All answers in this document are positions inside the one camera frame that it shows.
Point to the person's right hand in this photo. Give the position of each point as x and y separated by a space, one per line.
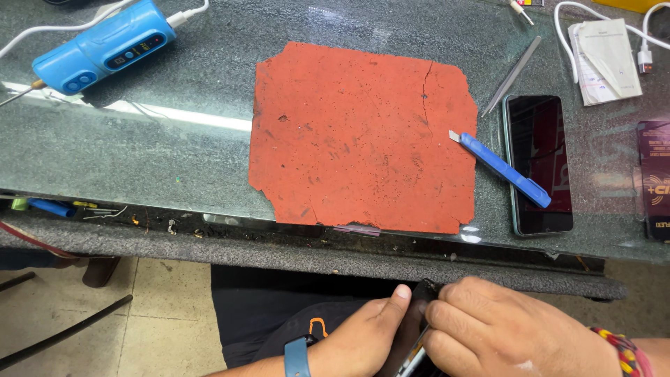
497 335

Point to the person's left hand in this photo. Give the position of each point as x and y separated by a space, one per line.
361 335

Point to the person's right fingers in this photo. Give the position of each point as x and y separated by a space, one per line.
455 314

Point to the black phone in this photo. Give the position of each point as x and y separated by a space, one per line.
421 314

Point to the blue utility knife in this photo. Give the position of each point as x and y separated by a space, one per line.
505 170

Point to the blue smartwatch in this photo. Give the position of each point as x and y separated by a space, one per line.
297 356

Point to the red rubber work mat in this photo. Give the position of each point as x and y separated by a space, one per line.
361 139

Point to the dark purple card packet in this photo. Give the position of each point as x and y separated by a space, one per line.
654 180

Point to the metal tweezers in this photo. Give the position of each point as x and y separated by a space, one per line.
510 77

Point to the white folded paper booklet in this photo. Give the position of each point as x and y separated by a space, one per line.
604 60

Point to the white audio jack plug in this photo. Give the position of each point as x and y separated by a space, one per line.
522 10

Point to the yellow box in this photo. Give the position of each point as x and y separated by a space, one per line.
631 5

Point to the brown shoe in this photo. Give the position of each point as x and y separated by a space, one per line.
99 270

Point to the black chair leg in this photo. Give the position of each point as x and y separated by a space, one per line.
63 332

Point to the blue pen under glass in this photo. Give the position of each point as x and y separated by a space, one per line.
51 208

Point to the blue soldering iron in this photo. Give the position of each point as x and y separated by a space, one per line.
102 50

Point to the black smartphone with teal frame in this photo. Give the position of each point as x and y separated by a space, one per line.
539 162

